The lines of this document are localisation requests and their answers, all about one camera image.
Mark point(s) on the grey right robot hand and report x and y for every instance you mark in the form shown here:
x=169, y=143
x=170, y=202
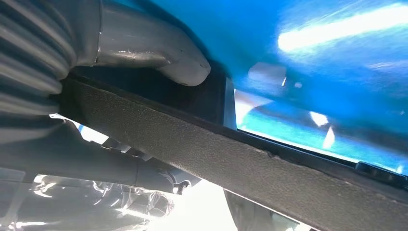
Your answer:
x=143, y=41

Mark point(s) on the blue metal shelf rack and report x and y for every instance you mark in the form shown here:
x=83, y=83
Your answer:
x=318, y=79

